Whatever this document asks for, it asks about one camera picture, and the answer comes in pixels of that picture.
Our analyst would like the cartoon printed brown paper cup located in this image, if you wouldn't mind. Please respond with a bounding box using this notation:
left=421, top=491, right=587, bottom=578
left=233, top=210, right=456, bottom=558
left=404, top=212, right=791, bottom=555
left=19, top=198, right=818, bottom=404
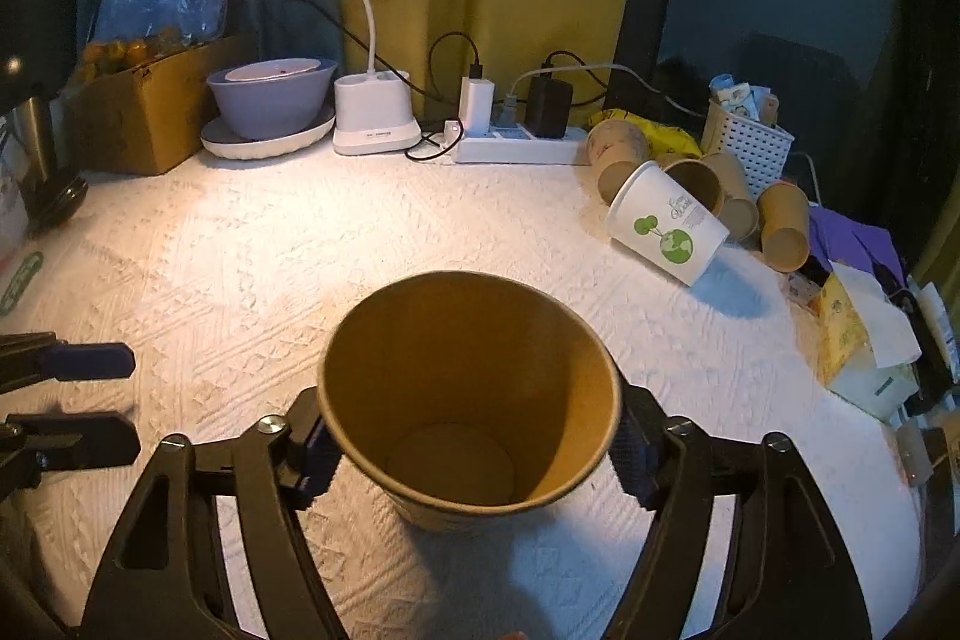
left=317, top=271, right=625, bottom=533

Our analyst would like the white paper cup green logo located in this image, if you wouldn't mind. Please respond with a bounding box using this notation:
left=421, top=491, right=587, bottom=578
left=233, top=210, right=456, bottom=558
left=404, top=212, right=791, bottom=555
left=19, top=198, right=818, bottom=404
left=605, top=161, right=729, bottom=286

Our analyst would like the yellow tissue pack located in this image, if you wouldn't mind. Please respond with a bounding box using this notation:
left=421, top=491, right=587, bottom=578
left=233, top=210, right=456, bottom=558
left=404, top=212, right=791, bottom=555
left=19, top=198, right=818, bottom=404
left=815, top=263, right=921, bottom=420

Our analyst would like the cardboard box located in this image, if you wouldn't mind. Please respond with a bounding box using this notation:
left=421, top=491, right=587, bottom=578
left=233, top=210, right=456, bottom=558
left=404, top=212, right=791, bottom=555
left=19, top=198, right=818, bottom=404
left=64, top=32, right=259, bottom=175

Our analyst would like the white plate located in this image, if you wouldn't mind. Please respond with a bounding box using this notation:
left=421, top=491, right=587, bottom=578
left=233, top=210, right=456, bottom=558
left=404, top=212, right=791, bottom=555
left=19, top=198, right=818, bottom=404
left=198, top=104, right=337, bottom=163

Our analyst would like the purple cloth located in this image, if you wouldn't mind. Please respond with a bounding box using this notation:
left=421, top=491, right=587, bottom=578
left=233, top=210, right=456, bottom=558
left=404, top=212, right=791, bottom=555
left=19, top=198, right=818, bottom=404
left=809, top=206, right=905, bottom=284

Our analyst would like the purple bowl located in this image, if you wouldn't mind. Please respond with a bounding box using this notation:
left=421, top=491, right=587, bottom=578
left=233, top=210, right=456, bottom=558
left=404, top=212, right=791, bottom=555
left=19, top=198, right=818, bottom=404
left=206, top=58, right=338, bottom=142

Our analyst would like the plastic bag of oranges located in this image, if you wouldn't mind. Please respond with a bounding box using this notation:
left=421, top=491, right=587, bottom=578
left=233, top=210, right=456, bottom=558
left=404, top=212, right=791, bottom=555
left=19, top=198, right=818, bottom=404
left=70, top=0, right=210, bottom=89

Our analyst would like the pink inner bowl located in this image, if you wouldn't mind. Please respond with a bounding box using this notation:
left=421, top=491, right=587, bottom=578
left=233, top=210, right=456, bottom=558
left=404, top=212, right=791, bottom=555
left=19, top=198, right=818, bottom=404
left=223, top=58, right=320, bottom=83

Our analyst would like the white plastic basket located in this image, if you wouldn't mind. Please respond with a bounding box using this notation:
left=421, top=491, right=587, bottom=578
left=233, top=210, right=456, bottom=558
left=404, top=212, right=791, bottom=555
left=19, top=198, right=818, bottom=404
left=700, top=103, right=794, bottom=197

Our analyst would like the yellow snack bag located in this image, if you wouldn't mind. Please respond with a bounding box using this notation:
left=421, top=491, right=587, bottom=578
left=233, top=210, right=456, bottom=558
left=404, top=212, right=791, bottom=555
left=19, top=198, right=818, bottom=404
left=586, top=109, right=703, bottom=159

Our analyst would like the white power strip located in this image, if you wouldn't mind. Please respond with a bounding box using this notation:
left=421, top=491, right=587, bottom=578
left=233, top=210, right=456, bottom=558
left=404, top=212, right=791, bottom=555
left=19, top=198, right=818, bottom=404
left=444, top=120, right=589, bottom=166

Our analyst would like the white charger plug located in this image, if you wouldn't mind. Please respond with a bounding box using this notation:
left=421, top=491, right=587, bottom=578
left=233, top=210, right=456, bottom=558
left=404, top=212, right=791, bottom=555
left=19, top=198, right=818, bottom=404
left=457, top=64, right=494, bottom=138

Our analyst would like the black power adapter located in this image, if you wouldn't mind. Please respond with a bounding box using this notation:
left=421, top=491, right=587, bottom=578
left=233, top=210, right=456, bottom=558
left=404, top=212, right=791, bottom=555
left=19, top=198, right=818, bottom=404
left=523, top=74, right=573, bottom=140

